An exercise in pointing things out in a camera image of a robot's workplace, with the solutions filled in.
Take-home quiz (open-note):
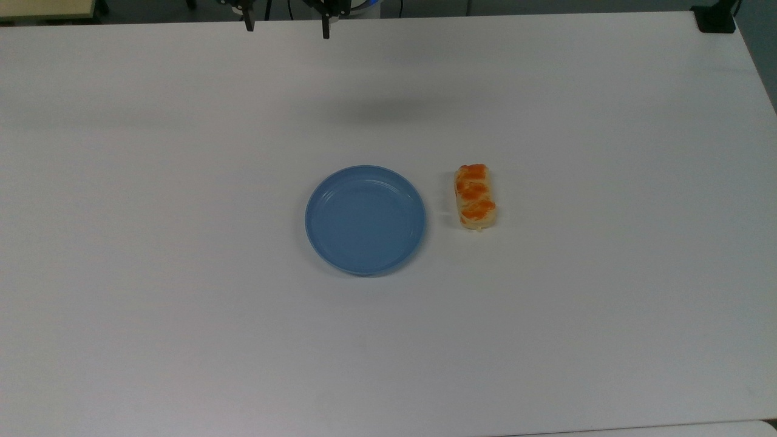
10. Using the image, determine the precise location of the orange glazed bread loaf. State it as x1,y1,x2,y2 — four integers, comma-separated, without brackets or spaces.
454,163,499,233

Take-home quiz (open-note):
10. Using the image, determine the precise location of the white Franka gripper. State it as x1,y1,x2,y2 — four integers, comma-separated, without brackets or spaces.
217,0,352,40

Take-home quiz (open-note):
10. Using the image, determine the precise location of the light wooden table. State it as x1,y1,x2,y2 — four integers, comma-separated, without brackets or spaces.
0,0,98,25

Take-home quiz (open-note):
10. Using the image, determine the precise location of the blue round plate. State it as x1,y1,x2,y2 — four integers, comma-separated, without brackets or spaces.
304,164,427,277

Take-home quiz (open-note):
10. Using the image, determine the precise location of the black table clamp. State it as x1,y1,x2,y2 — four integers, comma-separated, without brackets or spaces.
690,0,743,34

